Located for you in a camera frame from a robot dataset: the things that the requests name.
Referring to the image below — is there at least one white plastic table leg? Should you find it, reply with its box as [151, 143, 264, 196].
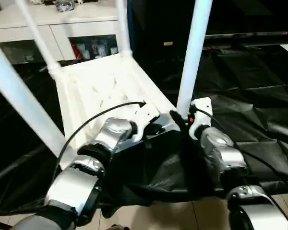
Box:
[176, 0, 213, 118]
[0, 40, 68, 159]
[115, 0, 133, 58]
[15, 0, 62, 75]

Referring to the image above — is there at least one white plastic table top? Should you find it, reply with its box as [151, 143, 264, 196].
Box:
[47, 51, 180, 170]

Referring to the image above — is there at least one black mat cloth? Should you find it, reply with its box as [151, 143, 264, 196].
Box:
[0, 44, 288, 218]

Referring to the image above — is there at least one blue white printed mug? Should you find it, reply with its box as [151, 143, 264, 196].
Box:
[92, 43, 106, 58]

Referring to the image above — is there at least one dark blue vertical panel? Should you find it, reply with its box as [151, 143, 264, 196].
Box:
[128, 0, 136, 52]

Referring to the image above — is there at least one red bottle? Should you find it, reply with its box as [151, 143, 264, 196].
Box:
[71, 43, 80, 59]

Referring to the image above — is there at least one black backdrop cloth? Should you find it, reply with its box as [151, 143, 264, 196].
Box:
[134, 0, 288, 55]

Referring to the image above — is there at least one white glass-door cabinet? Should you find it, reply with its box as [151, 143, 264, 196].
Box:
[0, 0, 132, 64]

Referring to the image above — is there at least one silver bowl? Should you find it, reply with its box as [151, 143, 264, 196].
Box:
[56, 0, 76, 12]

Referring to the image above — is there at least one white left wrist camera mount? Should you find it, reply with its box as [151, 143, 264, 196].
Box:
[132, 103, 160, 142]

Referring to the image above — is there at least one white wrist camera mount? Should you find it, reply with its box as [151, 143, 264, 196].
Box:
[132, 103, 160, 142]
[188, 97, 213, 139]

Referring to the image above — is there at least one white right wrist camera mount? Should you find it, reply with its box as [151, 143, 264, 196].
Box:
[188, 97, 213, 139]

